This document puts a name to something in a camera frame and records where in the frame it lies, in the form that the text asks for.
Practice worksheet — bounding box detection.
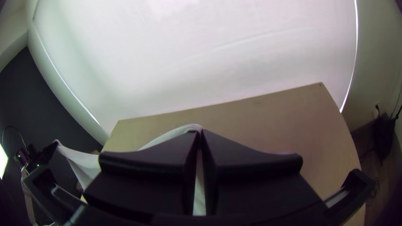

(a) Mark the black cable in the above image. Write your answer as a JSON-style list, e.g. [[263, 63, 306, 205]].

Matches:
[[1, 125, 29, 155]]

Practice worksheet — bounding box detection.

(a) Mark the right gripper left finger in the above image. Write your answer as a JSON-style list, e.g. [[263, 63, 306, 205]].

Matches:
[[82, 130, 200, 222]]

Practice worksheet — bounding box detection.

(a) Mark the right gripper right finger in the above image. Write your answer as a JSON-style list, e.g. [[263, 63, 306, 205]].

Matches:
[[201, 128, 323, 218]]

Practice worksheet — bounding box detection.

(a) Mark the black bag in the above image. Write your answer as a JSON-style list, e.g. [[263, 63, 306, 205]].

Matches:
[[374, 113, 397, 162]]

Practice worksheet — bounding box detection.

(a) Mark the grey t-shirt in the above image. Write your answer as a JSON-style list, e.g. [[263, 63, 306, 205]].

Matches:
[[54, 123, 209, 217]]

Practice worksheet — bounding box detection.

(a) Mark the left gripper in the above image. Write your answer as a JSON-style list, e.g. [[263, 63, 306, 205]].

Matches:
[[35, 140, 61, 164]]

